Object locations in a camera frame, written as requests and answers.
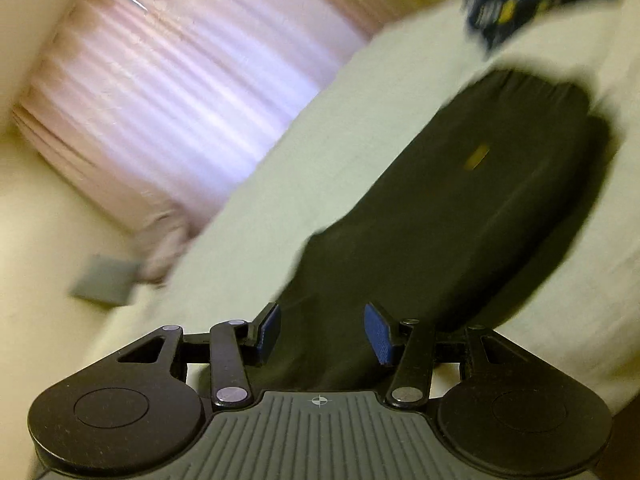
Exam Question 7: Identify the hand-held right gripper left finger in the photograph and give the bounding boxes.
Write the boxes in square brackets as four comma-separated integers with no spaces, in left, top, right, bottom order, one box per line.
[116,302,282,409]

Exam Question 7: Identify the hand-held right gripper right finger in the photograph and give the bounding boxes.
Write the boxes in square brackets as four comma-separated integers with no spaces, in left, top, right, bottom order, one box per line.
[363,302,527,406]

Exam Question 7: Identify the black pants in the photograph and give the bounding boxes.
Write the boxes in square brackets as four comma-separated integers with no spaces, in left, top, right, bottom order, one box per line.
[265,67,614,392]

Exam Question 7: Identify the pink pillow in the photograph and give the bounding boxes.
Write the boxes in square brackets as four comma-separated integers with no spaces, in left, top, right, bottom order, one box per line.
[134,209,197,287]

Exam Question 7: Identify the grey pillow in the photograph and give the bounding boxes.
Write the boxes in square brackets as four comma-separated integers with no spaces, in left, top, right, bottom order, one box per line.
[70,254,142,307]

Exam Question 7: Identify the bed with striped grey cover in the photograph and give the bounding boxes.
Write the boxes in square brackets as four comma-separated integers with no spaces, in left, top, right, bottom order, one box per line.
[97,0,640,402]

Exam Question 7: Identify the pink curtain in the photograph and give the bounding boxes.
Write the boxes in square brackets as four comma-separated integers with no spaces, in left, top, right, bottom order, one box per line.
[12,0,402,234]

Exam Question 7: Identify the dark blue printed folded garment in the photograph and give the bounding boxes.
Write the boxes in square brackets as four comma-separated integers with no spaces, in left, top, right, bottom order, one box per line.
[462,0,622,54]

